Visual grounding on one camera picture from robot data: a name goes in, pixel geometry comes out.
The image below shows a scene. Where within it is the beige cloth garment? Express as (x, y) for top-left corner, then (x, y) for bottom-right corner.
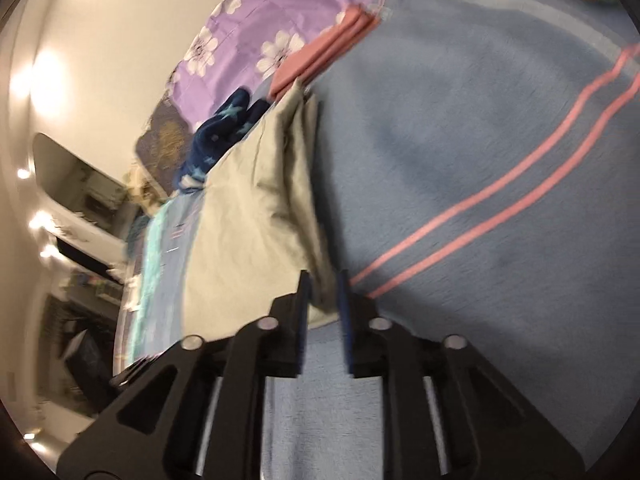
(181, 84), (337, 340)

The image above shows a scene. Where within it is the teal patterned bed sheet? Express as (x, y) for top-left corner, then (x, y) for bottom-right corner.
(127, 202), (170, 364)

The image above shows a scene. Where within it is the beige plush toy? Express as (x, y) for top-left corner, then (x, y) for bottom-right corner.
(124, 162), (168, 217)

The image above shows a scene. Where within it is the blue striped bed blanket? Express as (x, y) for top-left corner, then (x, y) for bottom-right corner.
(112, 0), (640, 480)

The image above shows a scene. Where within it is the dark tree-pattern pillow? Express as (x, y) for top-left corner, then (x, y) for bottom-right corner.
(134, 96), (193, 197)

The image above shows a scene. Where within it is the navy star-pattern garment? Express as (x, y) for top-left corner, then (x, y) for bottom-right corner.
(175, 88), (270, 194)

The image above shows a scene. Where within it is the purple floral pillow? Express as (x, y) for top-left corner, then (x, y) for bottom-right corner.
(167, 0), (375, 129)

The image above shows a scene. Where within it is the folded pink cloth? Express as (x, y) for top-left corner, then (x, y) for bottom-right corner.
(269, 6), (380, 101)

